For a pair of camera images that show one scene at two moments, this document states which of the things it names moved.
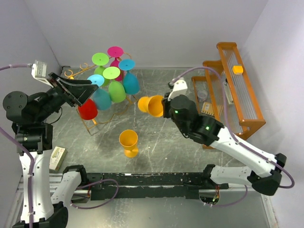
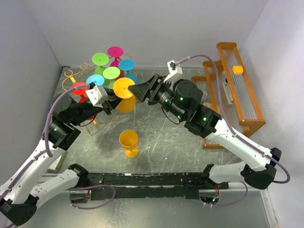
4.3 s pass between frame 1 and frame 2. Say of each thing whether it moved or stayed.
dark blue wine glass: stayed
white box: stayed
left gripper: moved
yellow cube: stayed
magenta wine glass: stayed
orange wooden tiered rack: stayed
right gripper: moved
